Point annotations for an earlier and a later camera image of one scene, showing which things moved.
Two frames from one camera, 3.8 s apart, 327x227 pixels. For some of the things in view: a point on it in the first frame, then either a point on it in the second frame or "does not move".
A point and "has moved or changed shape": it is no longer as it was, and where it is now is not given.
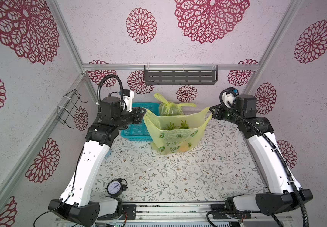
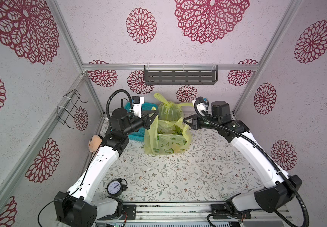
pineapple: [170, 126] → [177, 131]
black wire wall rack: [64, 111] does not move
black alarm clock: [115, 187] does not move
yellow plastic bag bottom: [168, 142] has moved or changed shape
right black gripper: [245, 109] → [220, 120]
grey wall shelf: [181, 74] does not move
